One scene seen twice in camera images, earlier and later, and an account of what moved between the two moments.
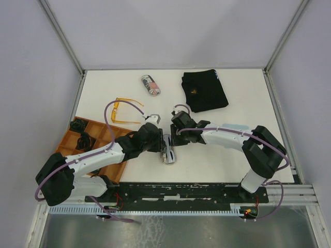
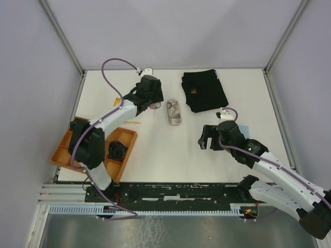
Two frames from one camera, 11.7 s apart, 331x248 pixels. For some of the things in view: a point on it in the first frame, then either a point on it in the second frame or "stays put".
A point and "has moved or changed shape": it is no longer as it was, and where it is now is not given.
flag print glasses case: [151, 85] has moved or changed shape
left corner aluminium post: [65, 41] stays put
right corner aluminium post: [266, 69] stays put
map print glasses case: [167, 152] → [174, 112]
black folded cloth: [203, 91] stays put
